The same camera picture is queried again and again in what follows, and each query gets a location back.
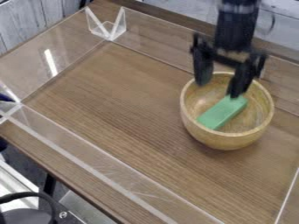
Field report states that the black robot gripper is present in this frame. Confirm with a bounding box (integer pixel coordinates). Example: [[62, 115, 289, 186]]
[[191, 5, 267, 98]]

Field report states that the green rectangular block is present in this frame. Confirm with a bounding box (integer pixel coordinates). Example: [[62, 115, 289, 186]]
[[197, 96, 249, 130]]

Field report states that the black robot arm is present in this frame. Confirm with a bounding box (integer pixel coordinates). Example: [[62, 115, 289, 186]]
[[190, 0, 267, 99]]

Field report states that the light wooden bowl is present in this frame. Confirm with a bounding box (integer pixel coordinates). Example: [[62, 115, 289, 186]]
[[181, 72, 275, 151]]

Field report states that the black table leg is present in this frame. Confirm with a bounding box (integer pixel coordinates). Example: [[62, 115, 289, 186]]
[[43, 174, 57, 196]]

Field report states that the clear acrylic corner bracket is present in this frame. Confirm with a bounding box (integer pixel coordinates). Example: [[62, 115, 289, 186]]
[[85, 7, 127, 41]]

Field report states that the clear acrylic barrier wall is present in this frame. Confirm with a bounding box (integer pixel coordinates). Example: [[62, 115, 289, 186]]
[[0, 81, 225, 224]]

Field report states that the metal base plate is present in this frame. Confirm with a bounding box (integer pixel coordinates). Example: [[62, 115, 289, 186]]
[[61, 191, 117, 224]]

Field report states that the black cable loop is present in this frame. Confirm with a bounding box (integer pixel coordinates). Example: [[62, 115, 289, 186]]
[[0, 191, 61, 224]]

